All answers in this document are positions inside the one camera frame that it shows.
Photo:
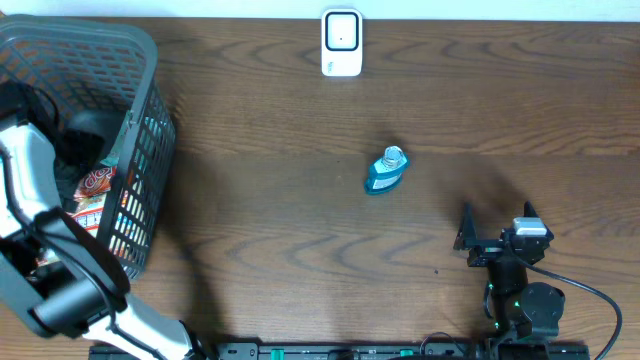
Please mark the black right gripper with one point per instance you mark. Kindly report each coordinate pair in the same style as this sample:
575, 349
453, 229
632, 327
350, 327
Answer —
466, 239

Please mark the blue mouthwash bottle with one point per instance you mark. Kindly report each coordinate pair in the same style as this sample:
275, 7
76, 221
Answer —
386, 173

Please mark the orange chocolate bar wrapper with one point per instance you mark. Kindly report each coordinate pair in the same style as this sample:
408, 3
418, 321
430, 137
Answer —
95, 183

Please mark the cream snack bag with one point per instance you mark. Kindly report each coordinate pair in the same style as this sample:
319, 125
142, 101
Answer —
87, 214

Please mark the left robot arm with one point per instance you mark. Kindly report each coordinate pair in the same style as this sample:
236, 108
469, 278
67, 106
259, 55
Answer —
55, 277

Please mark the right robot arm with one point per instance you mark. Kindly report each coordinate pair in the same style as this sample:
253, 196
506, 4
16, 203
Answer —
526, 314

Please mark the white barcode scanner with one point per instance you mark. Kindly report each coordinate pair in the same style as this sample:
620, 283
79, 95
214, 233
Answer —
341, 43

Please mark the grey plastic shopping basket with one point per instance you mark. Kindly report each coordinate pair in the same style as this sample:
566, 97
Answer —
87, 75

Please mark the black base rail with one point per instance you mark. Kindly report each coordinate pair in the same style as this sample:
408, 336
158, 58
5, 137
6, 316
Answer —
434, 350

